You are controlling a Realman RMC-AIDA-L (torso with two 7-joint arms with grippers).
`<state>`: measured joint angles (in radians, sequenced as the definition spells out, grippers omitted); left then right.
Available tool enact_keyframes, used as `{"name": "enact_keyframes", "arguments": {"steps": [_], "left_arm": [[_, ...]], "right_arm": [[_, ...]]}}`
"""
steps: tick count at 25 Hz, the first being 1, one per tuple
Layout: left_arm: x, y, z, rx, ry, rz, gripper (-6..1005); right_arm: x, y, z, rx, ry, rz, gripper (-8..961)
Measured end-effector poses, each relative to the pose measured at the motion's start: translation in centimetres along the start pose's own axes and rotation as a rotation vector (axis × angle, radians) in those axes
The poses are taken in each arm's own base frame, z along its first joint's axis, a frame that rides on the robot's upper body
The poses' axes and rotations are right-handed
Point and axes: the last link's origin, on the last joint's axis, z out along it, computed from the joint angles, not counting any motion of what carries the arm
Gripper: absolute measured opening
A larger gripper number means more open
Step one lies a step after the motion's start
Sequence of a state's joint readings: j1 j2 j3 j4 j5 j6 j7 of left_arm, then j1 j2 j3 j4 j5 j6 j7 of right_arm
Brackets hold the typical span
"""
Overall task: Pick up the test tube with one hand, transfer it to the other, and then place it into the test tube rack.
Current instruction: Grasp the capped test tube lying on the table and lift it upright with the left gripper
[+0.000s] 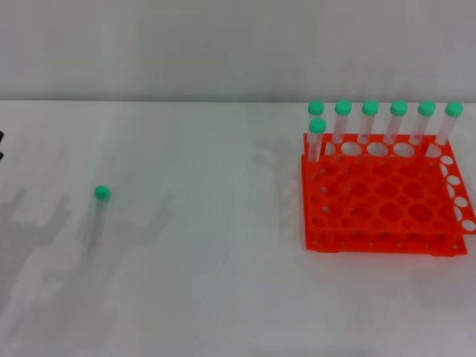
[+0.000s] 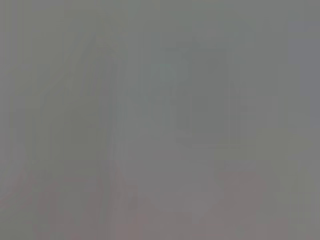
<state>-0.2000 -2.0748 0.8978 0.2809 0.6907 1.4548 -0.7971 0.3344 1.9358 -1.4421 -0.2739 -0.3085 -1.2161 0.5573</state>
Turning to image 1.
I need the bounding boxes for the green-capped clear test tube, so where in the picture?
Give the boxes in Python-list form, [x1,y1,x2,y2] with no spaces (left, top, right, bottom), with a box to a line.
[306,99,325,122]
[357,99,380,147]
[410,100,437,147]
[332,98,353,147]
[382,99,408,147]
[434,100,464,145]
[86,184,112,261]
[307,117,327,165]

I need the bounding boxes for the orange plastic test tube rack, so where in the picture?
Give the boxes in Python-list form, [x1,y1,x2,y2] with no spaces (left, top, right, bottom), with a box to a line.
[300,132,476,257]

